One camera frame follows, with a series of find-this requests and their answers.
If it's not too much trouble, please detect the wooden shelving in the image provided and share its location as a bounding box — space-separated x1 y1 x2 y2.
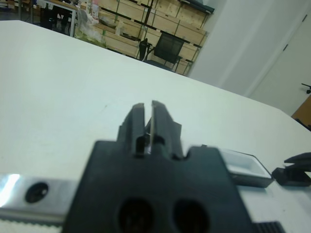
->
92 0 210 75

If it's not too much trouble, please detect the black chair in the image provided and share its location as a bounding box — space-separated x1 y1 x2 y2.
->
145 31 193 73

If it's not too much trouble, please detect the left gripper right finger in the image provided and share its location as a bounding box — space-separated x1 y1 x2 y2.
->
150 99 183 160

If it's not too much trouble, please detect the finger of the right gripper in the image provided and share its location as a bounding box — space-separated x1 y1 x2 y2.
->
283 151 311 172

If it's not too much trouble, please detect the black box white insert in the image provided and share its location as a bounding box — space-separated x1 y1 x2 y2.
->
222 148 272 189

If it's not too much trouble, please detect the black handheld camera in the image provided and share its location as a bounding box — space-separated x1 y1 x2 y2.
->
271 167 309 188

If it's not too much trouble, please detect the white door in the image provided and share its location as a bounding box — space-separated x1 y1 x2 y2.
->
250 13 311 117

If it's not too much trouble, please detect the yellowish plastic bag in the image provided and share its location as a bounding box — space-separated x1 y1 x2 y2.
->
76 11 103 43

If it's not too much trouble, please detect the brown wooden board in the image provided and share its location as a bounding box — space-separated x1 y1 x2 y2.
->
291 94 311 133

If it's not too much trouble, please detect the thin black stand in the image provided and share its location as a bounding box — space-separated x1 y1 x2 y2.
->
138 37 156 61

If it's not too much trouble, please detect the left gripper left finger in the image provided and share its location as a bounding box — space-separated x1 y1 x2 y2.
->
116 102 146 158

